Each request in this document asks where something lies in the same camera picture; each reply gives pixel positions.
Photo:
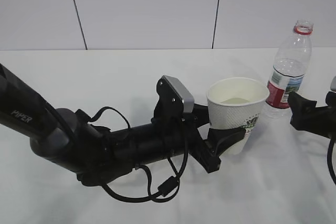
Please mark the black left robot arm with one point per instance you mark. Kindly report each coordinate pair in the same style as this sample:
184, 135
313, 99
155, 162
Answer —
97, 154

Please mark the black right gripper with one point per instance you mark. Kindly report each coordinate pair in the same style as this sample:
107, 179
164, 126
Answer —
304, 111

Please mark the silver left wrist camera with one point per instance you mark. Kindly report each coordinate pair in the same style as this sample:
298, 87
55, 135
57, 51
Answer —
182, 92

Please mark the clear water bottle red label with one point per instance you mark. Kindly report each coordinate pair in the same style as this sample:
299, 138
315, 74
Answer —
289, 68

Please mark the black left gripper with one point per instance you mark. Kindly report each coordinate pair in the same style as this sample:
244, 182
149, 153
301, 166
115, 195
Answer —
172, 132

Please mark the white paper cup green logo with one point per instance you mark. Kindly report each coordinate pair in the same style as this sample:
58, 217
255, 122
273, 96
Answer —
236, 102

